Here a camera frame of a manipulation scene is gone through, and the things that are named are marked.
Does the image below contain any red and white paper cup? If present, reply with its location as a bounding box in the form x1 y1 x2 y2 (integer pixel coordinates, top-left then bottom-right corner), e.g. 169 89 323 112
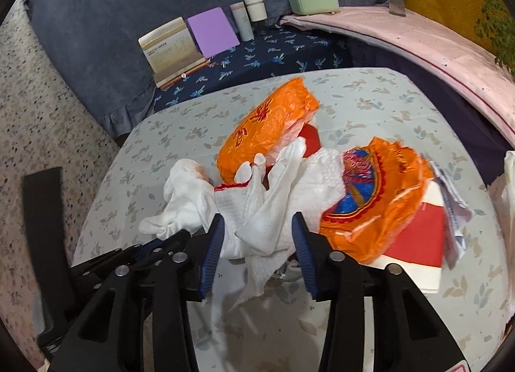
372 183 446 295

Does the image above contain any navy floral cloth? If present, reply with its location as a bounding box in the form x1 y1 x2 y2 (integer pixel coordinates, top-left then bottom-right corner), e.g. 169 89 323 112
153 24 351 113

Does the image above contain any small red paper item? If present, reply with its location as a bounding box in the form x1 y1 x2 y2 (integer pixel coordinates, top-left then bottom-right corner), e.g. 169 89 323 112
301 124 323 160

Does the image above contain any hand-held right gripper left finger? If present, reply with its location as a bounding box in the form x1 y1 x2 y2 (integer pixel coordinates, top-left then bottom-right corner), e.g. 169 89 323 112
48 214 225 372

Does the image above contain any orange plastic bag blue print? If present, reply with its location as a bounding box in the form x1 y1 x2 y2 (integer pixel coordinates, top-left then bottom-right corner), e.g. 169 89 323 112
319 137 436 265

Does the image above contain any pink cloth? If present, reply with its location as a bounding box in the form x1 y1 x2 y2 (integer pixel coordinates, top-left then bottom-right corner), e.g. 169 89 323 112
279 5 515 136

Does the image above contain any pale green box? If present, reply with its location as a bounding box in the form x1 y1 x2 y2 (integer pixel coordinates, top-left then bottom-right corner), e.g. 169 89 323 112
287 0 339 17

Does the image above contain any blue-grey cloth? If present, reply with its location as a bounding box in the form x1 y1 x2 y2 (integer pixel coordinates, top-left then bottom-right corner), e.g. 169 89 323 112
22 0 388 140

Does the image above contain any crumpled clear wrapper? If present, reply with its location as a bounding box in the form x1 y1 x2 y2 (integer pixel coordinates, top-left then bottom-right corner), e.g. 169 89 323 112
427 160 474 271

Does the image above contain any dark purple cloth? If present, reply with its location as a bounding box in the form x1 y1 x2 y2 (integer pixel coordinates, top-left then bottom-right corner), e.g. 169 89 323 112
346 40 508 173

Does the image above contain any cream and gold box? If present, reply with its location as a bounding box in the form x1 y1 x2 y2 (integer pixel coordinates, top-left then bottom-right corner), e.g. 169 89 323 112
138 17 210 89

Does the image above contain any pale floral tablecloth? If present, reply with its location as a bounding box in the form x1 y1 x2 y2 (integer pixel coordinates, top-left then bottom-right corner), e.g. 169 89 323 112
71 68 512 372

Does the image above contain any green leafy plant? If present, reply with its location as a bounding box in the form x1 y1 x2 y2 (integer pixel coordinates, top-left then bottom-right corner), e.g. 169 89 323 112
446 0 515 75

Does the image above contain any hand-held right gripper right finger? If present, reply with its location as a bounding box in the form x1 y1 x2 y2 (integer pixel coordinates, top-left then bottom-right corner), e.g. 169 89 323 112
292 212 469 372

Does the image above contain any orange plastic bag red print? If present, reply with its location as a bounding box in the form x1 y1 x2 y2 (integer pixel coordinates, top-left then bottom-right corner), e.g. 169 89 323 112
216 77 320 185

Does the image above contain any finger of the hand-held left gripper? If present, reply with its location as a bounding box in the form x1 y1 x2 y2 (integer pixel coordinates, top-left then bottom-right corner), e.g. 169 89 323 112
133 230 192 259
72 249 159 300

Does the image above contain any white plastic bag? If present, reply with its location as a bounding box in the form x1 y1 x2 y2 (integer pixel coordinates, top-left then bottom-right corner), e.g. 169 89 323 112
488 150 515 316

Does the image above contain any white tube bottle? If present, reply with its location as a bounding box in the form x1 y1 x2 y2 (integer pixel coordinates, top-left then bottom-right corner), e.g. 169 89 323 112
229 2 255 43

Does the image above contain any white jar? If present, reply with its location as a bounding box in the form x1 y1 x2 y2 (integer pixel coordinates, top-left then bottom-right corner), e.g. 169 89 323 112
244 0 268 23

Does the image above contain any red pen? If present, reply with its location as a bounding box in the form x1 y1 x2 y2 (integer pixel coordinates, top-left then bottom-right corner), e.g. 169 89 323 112
161 60 211 89

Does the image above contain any purple card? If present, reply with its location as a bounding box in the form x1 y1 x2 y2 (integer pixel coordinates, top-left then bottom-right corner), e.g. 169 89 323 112
187 7 240 59

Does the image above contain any plain white cotton glove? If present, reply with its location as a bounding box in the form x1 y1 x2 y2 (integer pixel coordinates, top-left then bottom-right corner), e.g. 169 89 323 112
139 158 226 241

